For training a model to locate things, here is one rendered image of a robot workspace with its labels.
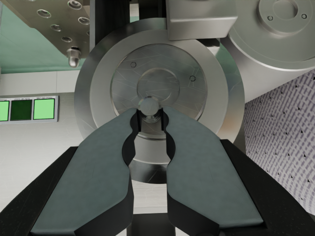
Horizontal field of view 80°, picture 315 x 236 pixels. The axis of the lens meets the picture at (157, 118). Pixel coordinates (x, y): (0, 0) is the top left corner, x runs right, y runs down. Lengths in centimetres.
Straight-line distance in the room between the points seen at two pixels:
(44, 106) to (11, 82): 323
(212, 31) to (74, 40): 41
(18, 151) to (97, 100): 46
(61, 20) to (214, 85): 38
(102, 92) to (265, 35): 15
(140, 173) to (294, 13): 20
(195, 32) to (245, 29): 6
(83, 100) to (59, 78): 322
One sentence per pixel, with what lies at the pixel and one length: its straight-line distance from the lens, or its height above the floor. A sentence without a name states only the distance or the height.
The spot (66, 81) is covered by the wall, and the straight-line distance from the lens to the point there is 333.
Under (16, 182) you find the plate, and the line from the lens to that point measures 61.
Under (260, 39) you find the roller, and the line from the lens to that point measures 21.
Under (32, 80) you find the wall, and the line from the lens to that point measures 360.
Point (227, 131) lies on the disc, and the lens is 17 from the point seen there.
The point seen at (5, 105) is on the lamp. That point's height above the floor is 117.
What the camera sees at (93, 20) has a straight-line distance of 21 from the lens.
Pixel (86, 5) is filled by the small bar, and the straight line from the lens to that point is 40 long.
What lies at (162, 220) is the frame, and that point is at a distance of 60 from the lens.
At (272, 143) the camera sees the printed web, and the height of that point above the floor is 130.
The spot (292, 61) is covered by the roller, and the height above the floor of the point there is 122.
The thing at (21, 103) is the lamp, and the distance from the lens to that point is 61.
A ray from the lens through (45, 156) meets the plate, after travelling 57.
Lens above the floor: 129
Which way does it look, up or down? 8 degrees down
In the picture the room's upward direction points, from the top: 177 degrees clockwise
